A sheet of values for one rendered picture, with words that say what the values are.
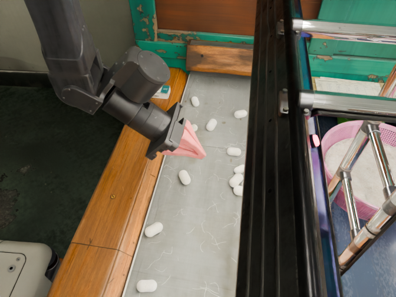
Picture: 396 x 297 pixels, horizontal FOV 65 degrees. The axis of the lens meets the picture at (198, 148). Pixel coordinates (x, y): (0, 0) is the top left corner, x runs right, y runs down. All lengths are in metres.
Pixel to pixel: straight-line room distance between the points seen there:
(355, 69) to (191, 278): 0.71
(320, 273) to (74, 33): 0.38
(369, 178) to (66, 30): 0.68
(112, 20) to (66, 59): 1.48
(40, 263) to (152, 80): 0.91
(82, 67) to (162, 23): 0.50
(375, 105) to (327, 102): 0.04
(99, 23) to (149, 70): 1.51
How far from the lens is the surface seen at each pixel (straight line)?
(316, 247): 0.23
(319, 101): 0.31
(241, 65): 0.89
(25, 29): 2.19
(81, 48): 0.46
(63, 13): 0.43
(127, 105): 0.51
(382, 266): 0.77
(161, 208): 0.66
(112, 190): 0.67
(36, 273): 1.23
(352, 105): 0.32
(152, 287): 0.58
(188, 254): 0.61
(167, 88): 0.86
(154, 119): 0.52
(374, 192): 0.78
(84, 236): 0.63
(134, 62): 0.46
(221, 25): 0.91
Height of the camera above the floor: 1.30
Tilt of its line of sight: 48 degrees down
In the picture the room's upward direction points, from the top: straight up
